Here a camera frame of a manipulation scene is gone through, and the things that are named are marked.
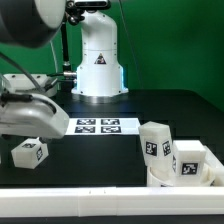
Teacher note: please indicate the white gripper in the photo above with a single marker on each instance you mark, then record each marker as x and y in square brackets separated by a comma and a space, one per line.
[32, 115]

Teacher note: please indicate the white round stool seat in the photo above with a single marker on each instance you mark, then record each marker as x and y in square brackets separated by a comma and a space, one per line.
[156, 178]

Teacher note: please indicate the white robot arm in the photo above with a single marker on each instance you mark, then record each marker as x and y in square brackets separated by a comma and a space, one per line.
[33, 23]

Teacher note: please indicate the white marker sheet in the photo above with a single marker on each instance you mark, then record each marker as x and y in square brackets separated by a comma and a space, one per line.
[103, 126]

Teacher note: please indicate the white front fence bar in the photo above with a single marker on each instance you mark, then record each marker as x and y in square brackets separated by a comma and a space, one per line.
[111, 201]

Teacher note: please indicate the white fence bar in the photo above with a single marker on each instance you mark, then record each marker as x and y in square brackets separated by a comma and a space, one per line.
[216, 166]
[111, 201]

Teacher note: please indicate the white right fence bar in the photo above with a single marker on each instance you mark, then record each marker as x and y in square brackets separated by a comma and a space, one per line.
[216, 166]

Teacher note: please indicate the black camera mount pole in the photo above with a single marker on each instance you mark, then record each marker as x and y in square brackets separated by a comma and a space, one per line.
[66, 40]

